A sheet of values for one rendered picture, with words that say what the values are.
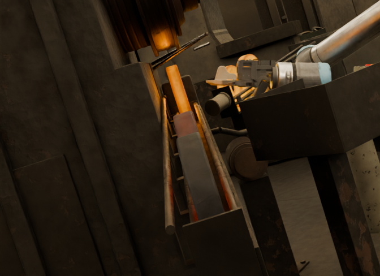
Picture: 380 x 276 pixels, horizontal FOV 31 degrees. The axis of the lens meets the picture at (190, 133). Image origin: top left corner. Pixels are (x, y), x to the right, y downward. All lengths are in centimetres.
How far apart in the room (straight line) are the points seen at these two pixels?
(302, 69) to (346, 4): 421
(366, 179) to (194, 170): 190
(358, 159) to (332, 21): 394
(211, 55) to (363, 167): 218
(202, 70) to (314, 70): 261
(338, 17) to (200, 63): 209
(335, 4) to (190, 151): 563
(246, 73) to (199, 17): 259
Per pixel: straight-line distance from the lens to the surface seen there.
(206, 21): 469
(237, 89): 252
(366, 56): 410
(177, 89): 191
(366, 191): 272
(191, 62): 470
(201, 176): 84
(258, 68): 212
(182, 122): 105
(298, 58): 232
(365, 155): 269
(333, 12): 649
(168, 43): 192
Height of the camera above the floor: 84
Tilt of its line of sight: 6 degrees down
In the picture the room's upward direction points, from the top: 18 degrees counter-clockwise
